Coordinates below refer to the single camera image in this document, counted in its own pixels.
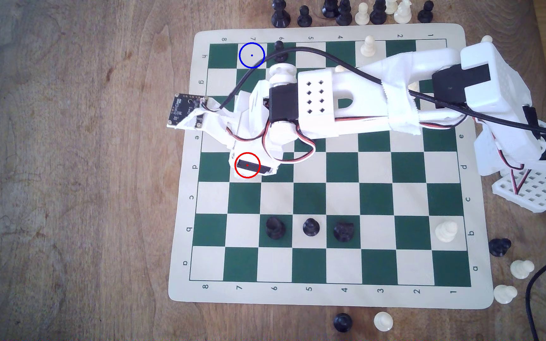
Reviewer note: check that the white printed gripper body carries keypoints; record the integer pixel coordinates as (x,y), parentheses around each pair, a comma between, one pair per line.
(251,167)

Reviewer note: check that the white printed robot arm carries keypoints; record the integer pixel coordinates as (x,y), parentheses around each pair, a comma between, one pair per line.
(486,71)

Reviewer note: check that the white chess pawn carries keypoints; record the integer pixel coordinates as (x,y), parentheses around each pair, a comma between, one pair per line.
(340,69)
(505,294)
(390,5)
(362,15)
(383,321)
(522,269)
(368,47)

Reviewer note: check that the black chess bishop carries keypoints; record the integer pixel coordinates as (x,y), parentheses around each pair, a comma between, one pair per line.
(344,15)
(280,15)

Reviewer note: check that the black chess knight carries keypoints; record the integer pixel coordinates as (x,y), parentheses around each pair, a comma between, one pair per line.
(499,247)
(344,231)

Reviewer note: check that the green and cream chess mat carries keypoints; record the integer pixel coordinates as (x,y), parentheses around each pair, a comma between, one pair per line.
(330,265)

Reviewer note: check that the white chess knight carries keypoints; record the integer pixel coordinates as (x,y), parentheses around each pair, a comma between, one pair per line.
(402,13)

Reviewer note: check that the white chess bishop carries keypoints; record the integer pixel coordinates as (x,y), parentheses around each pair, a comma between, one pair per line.
(446,231)

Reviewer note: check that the black camera circuit board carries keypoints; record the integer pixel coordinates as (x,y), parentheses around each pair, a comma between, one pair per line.
(184,108)

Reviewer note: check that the white perforated base plate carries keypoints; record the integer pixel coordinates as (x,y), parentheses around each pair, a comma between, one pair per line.
(533,192)

